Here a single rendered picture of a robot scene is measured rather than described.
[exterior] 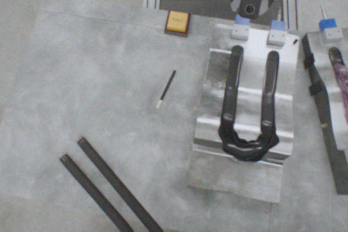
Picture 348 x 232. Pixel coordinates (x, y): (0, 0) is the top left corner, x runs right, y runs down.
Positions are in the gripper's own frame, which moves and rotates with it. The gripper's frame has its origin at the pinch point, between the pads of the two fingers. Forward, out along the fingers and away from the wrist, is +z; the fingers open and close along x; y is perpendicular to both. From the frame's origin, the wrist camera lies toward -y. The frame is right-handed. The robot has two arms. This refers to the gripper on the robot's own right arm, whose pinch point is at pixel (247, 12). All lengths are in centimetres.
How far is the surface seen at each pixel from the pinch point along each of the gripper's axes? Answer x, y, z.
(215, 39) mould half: 7.4, -3.5, 11.9
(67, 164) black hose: 44, -49, 17
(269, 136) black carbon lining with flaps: -12.2, -30.8, 10.5
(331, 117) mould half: -29.1, -21.6, 12.6
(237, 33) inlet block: 1.0, -2.0, 9.2
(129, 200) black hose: 23, -55, 12
